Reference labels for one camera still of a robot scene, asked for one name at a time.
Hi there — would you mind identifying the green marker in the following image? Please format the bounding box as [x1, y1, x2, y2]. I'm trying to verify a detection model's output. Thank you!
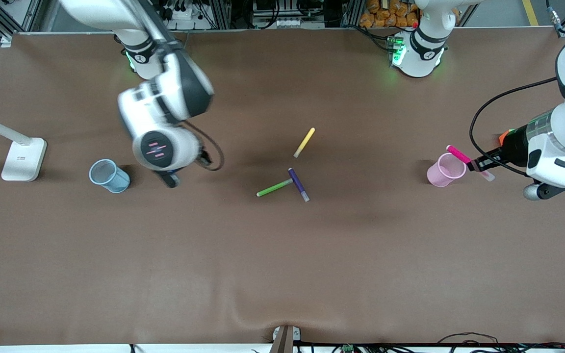
[256, 178, 294, 198]

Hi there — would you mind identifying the orange packets pile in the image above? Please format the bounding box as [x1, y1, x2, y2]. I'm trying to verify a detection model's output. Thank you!
[360, 0, 423, 28]

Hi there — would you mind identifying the yellow marker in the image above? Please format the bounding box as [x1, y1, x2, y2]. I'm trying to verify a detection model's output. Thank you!
[293, 127, 316, 158]

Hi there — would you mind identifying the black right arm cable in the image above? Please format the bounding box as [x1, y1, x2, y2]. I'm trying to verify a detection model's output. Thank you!
[183, 122, 225, 172]

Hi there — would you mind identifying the white power strip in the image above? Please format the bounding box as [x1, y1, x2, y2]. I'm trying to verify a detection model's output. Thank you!
[162, 5, 200, 23]

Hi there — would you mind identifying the white desk lamp stand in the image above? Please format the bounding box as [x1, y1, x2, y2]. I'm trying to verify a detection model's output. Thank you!
[0, 110, 48, 182]

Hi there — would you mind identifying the metal table edge bracket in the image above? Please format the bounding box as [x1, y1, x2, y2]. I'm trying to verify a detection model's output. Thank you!
[269, 325, 302, 353]

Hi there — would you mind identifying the pink plastic cup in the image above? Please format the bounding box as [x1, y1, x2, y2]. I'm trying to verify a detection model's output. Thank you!
[427, 152, 467, 188]

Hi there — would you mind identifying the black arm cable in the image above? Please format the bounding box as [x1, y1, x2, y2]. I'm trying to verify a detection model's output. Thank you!
[469, 76, 558, 177]
[183, 122, 225, 172]

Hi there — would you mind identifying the pink marker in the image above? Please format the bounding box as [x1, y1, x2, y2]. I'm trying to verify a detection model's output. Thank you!
[447, 145, 496, 182]

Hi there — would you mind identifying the purple marker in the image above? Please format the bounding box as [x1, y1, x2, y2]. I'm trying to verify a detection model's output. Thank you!
[288, 168, 310, 202]

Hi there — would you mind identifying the black looped floor cable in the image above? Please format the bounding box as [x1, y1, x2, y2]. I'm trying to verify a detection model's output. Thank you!
[437, 332, 500, 347]

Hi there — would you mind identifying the light blue plastic cup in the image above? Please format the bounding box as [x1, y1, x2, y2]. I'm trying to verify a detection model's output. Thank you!
[89, 158, 131, 194]

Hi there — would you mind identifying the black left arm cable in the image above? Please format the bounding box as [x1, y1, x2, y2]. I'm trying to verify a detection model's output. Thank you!
[469, 76, 558, 177]

